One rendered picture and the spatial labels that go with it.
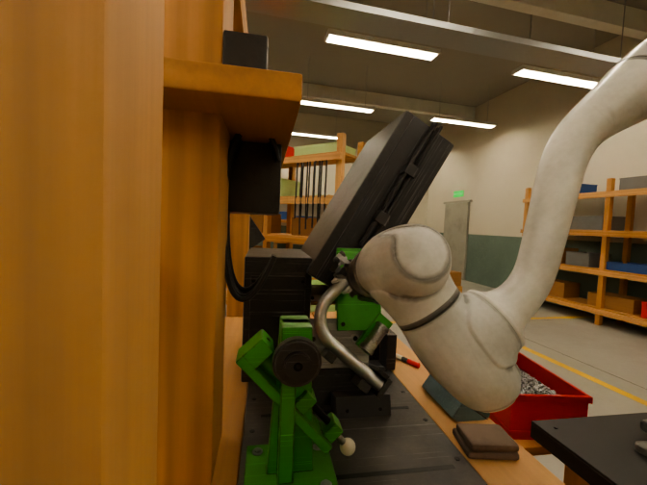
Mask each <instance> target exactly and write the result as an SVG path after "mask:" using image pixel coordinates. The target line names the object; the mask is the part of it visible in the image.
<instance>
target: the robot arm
mask: <svg viewBox="0 0 647 485"><path fill-rule="evenodd" d="M646 119H647V39H645V40H644V41H642V42H641V43H640V44H639V45H637V46H636V47H635V48H633V49H632V50H631V51H630V52H629V53H628V54H627V55H626V56H625V57H624V58H623V59H622V60H621V61H619V62H618V63H617V64H616V65H615V66H614V67H613V68H611V69H610V70H609V71H608V72H607V73H606V74H605V75H604V77H603V78H602V79H601V80H600V81H599V82H598V83H597V84H596V86H595V87H594V88H593V89H592V90H591V91H590V92H589V93H588V94H587V95H586V96H585V97H584V98H583V99H582V100H581V101H580V102H579V103H578V104H577V105H576V106H575V107H574V108H573V109H572V110H571V111H570V112H569V113H568V115H567V116H566V117H565V118H564V119H563V120H562V121H561V122H560V123H559V125H558V126H557V128H556V129H555V130H554V132H553V133H552V135H551V137H550V138H549V140H548V142H547V144H546V146H545V149H544V151H543V153H542V156H541V159H540V162H539V165H538V169H537V172H536V176H535V180H534V185H533V189H532V194H531V202H530V206H529V210H528V214H527V218H526V223H525V227H524V232H523V236H522V240H521V244H520V249H519V253H518V257H517V260H516V263H515V266H514V268H513V271H512V272H511V273H510V275H509V276H508V278H507V279H506V280H505V281H504V282H503V284H502V285H501V286H499V287H498V288H496V289H494V290H492V291H488V292H480V291H476V290H469V291H468V292H466V293H464V294H462V293H461V292H460V291H459V289H458V288H457V286H456V285H455V283H454V282H453V280H452V277H451V275H450V272H451V267H452V253H451V249H450V247H449V245H448V243H447V241H446V240H445V238H444V237H443V236H442V235H441V234H440V233H439V232H438V231H436V230H435V229H433V228H431V227H429V226H426V225H422V224H404V225H399V226H395V227H392V228H389V229H387V230H385V231H382V232H380V233H379V234H377V235H375V236H374V237H372V238H371V239H370V240H369V241H368V242H367V243H366V244H365V245H364V247H363V248H362V250H361V251H360V252H359V253H358V254H357V255H356V256H355V258H354V259H353V260H352V259H349V260H348V257H347V256H346V254H345V252H344V251H342V250H341V251H340V252H339V253H338V254H337V255H336V256H335V257H334V258H333V261H334V263H333V265H332V266H331V268H330V271H331V272H335V273H334V274H333V276H334V278H333V280H332V281H331V283H332V284H333V283H337V282H340V280H341V279H346V280H347V281H348V283H349V285H348V286H347V287H346V288H345V289H344V290H343V291H342V294H349V295H350V296H351V297H354V296H355V295H356V294H357V295H358V297H357V298H358V299H359V300H360V301H368V302H373V303H375V304H377V305H378V304H380V305H381V307H382V308H383V309H384V310H385V311H386V312H387V313H388V314H389V315H390V316H391V318H392V319H393V320H394V321H395V323H396V324H397V325H398V327H399V328H400V329H401V331H402V333H403V334H404V336H405V338H406V339H407V340H408V343H409V345H410V347H411V348H412V350H413V351H414V353H415V354H416V356H417V357H418V359H419V360H420V361H421V363H422V364H423V365H424V367H425V368H426V369H427V371H428V372H429V373H430V374H431V376H432V377H433V378H434V379H435V380H436V381H437V382H438V383H439V384H440V385H441V386H442V387H443V388H445V389H446V390H447V391H448V392H449V393H450V394H451V395H452V396H453V397H454V398H456V399H457V400H458V401H459V402H461V403H462V404H463V405H465V406H467V407H468V408H470V409H473V410H475V411H480V412H483V413H495V412H499V411H502V410H504V409H506V408H508V407H509V406H510V405H512V404H513V403H514V401H515V400H516V398H517V397H518V396H519V394H520V392H521V372H520V369H519V367H518V366H517V364H516V363H517V360H518V353H519V351H520V349H521V348H522V347H523V346H524V344H525V342H524V337H523V331H524V328H525V326H526V324H527V323H528V321H529V320H530V319H531V318H532V316H533V315H534V314H535V313H536V312H537V310H538V309H539V308H540V306H541V305H542V304H543V302H544V301H545V299H546V297H547V296H548V294H549V292H550V290H551V288H552V286H553V285H554V283H555V280H556V275H557V273H558V269H559V266H560V263H561V259H562V255H563V252H564V248H565V245H566V242H567V238H568V234H569V230H570V226H571V223H572V219H573V215H574V212H575V209H576V205H577V201H578V197H579V194H580V190H581V186H582V180H583V177H584V174H585V171H586V168H587V165H588V163H589V161H590V159H591V157H592V155H593V153H594V152H595V150H596V149H597V148H598V146H599V145H600V144H601V143H602V142H604V141H605V140H607V139H608V138H610V137H612V136H614V135H616V134H618V133H620V132H621V131H623V130H625V129H627V128H629V127H631V126H634V125H636V124H637V123H639V122H641V121H643V120H646ZM340 265H344V266H343V267H342V268H340Z"/></svg>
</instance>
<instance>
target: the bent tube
mask: <svg viewBox="0 0 647 485"><path fill-rule="evenodd" d="M348 285H349V283H348V281H347V280H346V279H341V280H340V282H337V283H334V284H333V285H332V286H331V287H330V288H329V289H328V290H327V291H326V292H325V293H324V294H323V295H322V296H321V298H320V300H319V301H318V304H317V306H316V309H315V314H314V324H315V329H316V332H317V335H318V337H319V339H320V341H321V342H322V343H323V345H324V346H325V347H326V348H327V349H328V350H330V351H331V352H332V353H333V354H334V355H336V356H337V357H338V358H339V359H340V360H341V361H342V362H343V363H345V364H346V365H347V366H348V367H349V368H350V369H351V370H353V371H354V372H355V373H356V374H357V375H359V376H360V377H361V378H362V379H363V380H365V381H366V382H367V383H368V384H369V385H370V386H372V388H374V389H375V390H376V391H379V390H380V389H381V387H382V386H383V384H384V380H383V379H382V378H380V377H379V376H378V375H377V374H376V373H375V372H374V371H372V370H371V369H370V368H369V367H368V366H366V365H365V364H364V363H363V362H362V361H361V360H359V359H358V358H357V357H356V356H355V355H354V354H353V353H351V352H350V351H349V350H348V349H347V348H346V347H344V346H343V345H342V344H341V343H340V342H338V341H337V340H336V339H335V338H334V337H333V336H332V335H331V333H330V332H329V330H328V327H327V323H326V314H327V311H328V308H329V306H330V304H331V303H332V302H333V301H334V300H335V299H336V298H337V297H338V296H339V295H340V294H341V293H342V291H343V290H344V289H345V288H346V287H347V286H348Z"/></svg>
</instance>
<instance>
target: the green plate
mask: <svg viewBox="0 0 647 485"><path fill-rule="evenodd" d="M341 250H342V251H344V252H345V254H346V256H347V257H348V260H349V259H352V260H353V259H354V258H355V256H356V255H357V254H358V253H359V252H360V251H361V250H362V248H342V247H337V248H336V255H337V254H338V253H339V252H340V251H341ZM357 297H358V295H357V294H356V295H355V296H354V297H351V296H350V295H349V294H340V295H339V296H338V297H337V298H336V299H335V310H337V331H362V330H367V329H368V328H369V326H370V325H371V324H372V322H373V321H374V319H375V318H376V316H377V315H378V314H379V313H381V305H380V304H378V305H377V304H375V303H373V302H368V301H360V300H359V299H358V298H357Z"/></svg>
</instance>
